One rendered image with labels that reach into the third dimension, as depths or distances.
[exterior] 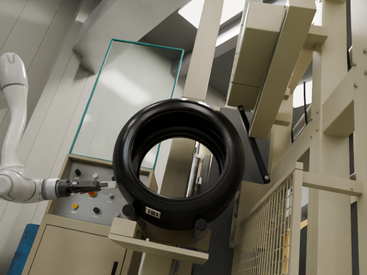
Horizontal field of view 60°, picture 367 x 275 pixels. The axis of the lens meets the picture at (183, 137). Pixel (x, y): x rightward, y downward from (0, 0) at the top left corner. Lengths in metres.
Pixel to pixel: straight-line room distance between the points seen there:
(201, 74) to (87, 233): 1.12
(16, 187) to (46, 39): 4.22
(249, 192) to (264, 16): 0.80
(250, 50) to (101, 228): 1.22
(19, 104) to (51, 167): 3.26
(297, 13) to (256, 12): 0.18
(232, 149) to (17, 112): 0.93
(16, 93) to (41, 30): 3.85
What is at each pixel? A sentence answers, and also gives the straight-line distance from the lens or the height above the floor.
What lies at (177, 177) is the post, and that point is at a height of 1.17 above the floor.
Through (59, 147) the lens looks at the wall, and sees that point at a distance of 4.87.
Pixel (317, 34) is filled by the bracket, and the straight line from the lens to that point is 1.37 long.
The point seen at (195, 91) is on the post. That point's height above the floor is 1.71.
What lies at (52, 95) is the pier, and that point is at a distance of 4.73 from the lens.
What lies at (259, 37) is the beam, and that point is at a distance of 1.38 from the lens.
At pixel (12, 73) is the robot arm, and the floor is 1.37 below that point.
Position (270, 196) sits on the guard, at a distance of 1.02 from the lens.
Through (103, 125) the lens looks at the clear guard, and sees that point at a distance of 2.13.
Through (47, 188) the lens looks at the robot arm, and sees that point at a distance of 1.42.
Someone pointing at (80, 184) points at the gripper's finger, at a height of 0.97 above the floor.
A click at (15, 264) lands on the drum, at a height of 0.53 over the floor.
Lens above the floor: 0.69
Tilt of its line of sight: 24 degrees up
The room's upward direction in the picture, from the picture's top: 12 degrees clockwise
